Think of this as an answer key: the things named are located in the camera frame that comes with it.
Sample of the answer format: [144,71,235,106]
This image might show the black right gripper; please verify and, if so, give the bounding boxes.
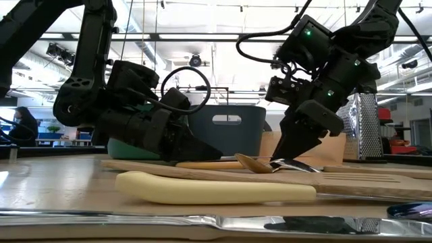
[271,50,381,160]

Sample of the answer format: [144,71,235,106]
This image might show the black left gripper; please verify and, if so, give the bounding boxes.
[97,62,223,162]

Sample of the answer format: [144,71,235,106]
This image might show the slim steel table knife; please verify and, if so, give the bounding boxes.
[269,158,321,173]

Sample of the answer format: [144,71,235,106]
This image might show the yellow-handled knife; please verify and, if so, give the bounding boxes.
[114,170,411,206]

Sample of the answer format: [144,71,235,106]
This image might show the large wooden slotted spatula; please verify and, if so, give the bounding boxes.
[101,158,432,202]

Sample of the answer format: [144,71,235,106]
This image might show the white plastic knife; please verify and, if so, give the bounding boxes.
[0,208,432,241]

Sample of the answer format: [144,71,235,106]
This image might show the iridescent blue spoon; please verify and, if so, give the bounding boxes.
[387,201,432,222]

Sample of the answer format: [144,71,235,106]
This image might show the orange wooden board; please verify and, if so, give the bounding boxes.
[259,131,347,167]

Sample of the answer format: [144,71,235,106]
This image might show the blue-grey plastic bin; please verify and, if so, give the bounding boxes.
[187,104,267,157]

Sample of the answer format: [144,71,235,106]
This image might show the green plastic bin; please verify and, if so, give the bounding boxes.
[107,103,163,161]

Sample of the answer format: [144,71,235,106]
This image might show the wooden black box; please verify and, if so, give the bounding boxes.
[335,92,384,160]

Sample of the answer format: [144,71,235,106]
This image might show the red storage bins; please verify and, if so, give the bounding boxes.
[377,107,419,155]

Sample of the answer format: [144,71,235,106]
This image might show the overhead bar with light strips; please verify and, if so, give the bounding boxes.
[38,32,432,43]

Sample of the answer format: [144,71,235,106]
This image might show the black ceiling spotlight cluster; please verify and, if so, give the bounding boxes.
[46,43,76,67]

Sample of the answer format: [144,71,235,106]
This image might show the person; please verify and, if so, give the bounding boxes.
[7,106,39,148]

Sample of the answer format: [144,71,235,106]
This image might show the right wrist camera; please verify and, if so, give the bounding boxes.
[265,76,306,106]

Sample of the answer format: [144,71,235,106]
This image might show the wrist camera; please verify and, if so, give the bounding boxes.
[160,86,192,114]
[265,76,306,106]

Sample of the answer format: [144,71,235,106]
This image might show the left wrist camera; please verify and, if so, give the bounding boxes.
[160,86,192,114]

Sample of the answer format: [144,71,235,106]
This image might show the black round ceiling camera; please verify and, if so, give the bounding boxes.
[188,53,203,68]

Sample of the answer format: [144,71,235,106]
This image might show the black hanging cable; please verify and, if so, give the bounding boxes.
[119,0,134,62]

